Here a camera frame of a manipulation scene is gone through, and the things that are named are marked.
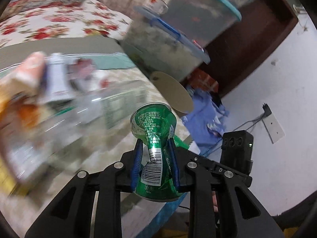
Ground middle clear storage box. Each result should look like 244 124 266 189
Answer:
161 0 242 47

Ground orange red bag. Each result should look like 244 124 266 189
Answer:
188 68 219 92

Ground orange snack packet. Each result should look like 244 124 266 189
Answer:
1 101 53 132

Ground crushed green soda can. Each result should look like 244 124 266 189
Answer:
130 103 182 202

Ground beige round trash bin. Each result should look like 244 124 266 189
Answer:
150 71 194 117

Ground black plug with cable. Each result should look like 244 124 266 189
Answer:
200 103 272 154

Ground clear plastic bottle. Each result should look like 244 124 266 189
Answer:
1 82 146 183

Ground white wall socket plate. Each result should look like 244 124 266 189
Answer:
263 113 285 144

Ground lower clear storage box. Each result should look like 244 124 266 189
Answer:
120 6 210 82

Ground pink paper cup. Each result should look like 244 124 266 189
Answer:
0 51 48 112

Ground floral bed quilt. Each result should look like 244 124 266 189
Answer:
1 0 132 48

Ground blue cloth pile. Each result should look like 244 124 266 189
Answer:
181 87 229 156

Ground red white snack wrapper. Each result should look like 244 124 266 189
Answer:
67 58 110 93

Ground white star mug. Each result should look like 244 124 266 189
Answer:
145 0 168 15

